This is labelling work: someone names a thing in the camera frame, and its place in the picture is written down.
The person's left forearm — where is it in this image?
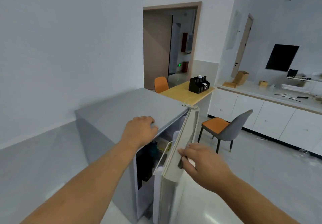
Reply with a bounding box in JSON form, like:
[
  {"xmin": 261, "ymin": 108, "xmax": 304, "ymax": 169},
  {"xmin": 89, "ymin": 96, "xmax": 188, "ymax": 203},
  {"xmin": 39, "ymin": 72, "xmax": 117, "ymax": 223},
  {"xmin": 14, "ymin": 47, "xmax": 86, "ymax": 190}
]
[{"xmin": 20, "ymin": 140, "xmax": 138, "ymax": 224}]

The person's right forearm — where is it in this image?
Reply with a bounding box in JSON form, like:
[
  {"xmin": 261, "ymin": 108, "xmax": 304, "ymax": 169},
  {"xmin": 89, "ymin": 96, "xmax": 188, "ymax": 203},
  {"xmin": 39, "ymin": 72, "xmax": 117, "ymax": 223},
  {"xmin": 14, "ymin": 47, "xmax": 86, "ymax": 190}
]
[{"xmin": 214, "ymin": 171, "xmax": 300, "ymax": 224}]

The person's left hand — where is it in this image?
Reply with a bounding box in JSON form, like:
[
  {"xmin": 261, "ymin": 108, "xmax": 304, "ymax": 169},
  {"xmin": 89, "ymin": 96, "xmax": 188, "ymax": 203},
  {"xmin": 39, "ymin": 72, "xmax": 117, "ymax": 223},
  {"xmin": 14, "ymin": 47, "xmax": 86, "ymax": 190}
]
[{"xmin": 120, "ymin": 116, "xmax": 159, "ymax": 154}]

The grey mini fridge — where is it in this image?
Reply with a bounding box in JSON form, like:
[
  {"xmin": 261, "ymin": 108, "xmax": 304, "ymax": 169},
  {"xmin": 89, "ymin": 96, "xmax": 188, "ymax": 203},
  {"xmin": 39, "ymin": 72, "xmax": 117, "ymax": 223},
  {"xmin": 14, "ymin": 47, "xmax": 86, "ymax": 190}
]
[{"xmin": 74, "ymin": 88, "xmax": 199, "ymax": 224}]

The black wall screen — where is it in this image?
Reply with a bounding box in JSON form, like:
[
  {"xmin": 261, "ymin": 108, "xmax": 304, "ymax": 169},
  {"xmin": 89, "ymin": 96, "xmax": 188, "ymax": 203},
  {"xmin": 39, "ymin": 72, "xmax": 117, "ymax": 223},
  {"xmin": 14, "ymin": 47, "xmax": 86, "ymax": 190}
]
[{"xmin": 265, "ymin": 44, "xmax": 300, "ymax": 72}]

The red wall cabinet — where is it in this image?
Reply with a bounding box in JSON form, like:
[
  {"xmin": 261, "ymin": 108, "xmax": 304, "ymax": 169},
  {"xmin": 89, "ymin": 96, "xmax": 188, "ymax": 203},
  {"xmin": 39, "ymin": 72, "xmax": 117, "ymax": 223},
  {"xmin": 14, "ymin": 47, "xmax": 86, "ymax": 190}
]
[{"xmin": 181, "ymin": 33, "xmax": 194, "ymax": 54}]

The grey refrigerator door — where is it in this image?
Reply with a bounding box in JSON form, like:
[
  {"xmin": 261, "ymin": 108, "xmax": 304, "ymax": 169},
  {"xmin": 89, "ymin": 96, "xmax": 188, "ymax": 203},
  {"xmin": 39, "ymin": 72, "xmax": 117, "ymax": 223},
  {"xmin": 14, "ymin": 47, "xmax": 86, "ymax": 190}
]
[{"xmin": 153, "ymin": 106, "xmax": 200, "ymax": 224}]

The wooden knife block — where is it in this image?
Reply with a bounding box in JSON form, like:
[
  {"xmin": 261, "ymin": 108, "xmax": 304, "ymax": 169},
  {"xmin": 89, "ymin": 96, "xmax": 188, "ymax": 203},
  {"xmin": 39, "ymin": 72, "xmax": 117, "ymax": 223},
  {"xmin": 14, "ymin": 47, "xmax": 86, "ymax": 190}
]
[{"xmin": 232, "ymin": 70, "xmax": 249, "ymax": 86}]

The beige door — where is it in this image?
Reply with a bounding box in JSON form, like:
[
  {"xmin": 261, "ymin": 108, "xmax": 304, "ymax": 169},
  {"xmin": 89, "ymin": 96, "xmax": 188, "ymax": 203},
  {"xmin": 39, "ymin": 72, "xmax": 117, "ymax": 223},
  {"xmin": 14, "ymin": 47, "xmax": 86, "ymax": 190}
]
[{"xmin": 231, "ymin": 13, "xmax": 254, "ymax": 78}]

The grey chair orange seat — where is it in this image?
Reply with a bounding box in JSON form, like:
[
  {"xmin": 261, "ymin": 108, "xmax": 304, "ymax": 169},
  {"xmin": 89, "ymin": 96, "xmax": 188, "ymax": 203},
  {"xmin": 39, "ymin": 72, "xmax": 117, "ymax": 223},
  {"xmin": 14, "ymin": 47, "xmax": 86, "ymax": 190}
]
[{"xmin": 198, "ymin": 109, "xmax": 254, "ymax": 154}]

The white dish rack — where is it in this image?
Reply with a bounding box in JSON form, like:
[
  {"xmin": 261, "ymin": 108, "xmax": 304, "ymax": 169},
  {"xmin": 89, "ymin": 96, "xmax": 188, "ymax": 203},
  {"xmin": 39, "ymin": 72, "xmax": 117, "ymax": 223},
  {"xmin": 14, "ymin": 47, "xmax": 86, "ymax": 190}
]
[{"xmin": 281, "ymin": 69, "xmax": 312, "ymax": 90}]

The light wooden table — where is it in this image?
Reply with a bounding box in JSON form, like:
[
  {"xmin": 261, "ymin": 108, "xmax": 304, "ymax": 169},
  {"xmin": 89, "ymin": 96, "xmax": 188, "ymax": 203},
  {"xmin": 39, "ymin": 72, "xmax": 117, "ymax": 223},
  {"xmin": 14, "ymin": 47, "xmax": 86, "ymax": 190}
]
[{"xmin": 159, "ymin": 81, "xmax": 216, "ymax": 107}]

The person's right hand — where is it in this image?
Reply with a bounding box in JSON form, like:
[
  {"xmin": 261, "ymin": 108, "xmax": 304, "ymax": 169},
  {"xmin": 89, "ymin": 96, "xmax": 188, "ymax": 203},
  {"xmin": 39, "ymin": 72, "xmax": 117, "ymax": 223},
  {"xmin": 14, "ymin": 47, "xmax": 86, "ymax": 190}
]
[{"xmin": 178, "ymin": 142, "xmax": 234, "ymax": 194}]

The white kitchen cabinet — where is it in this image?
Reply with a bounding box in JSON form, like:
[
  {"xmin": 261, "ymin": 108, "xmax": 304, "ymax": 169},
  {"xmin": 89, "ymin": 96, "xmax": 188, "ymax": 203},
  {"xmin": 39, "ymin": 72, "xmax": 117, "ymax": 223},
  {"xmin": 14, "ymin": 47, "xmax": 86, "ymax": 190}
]
[{"xmin": 208, "ymin": 81, "xmax": 322, "ymax": 156}]

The black desk organizer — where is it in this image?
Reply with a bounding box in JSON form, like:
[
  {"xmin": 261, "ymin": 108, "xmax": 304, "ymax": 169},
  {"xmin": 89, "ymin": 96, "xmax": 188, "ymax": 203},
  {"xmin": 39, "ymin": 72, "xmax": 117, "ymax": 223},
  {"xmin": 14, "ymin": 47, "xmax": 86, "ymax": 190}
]
[{"xmin": 189, "ymin": 75, "xmax": 211, "ymax": 94}]

